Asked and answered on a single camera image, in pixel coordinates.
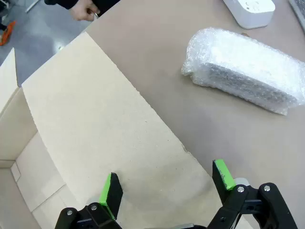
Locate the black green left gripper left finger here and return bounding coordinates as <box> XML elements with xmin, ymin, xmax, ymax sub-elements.
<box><xmin>54</xmin><ymin>172</ymin><xmax>124</xmax><ymax>229</ymax></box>

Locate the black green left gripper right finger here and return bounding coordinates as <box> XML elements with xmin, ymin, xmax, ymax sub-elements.
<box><xmin>206</xmin><ymin>159</ymin><xmax>298</xmax><ymax>229</ymax></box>

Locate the bubble clock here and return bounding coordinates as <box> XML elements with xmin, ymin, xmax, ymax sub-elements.
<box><xmin>181</xmin><ymin>28</ymin><xmax>305</xmax><ymax>115</ymax></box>

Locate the white power strip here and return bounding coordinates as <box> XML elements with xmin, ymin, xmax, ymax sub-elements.
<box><xmin>223</xmin><ymin>0</ymin><xmax>276</xmax><ymax>30</ymax></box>

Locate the person's right forearm black sleeve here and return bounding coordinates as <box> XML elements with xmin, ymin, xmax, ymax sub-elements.
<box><xmin>44</xmin><ymin>0</ymin><xmax>96</xmax><ymax>10</ymax></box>

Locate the person's right hand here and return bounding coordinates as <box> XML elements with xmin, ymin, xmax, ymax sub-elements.
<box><xmin>71</xmin><ymin>1</ymin><xmax>101</xmax><ymax>22</ymax></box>

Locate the open brown cardboard box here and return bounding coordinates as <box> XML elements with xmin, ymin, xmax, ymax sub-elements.
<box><xmin>0</xmin><ymin>31</ymin><xmax>251</xmax><ymax>229</ymax></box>

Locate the person in black jacket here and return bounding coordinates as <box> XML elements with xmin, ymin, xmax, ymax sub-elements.
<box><xmin>91</xmin><ymin>0</ymin><xmax>122</xmax><ymax>18</ymax></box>

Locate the orange cloth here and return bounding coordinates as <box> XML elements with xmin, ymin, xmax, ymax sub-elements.
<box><xmin>0</xmin><ymin>21</ymin><xmax>17</xmax><ymax>46</ymax></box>

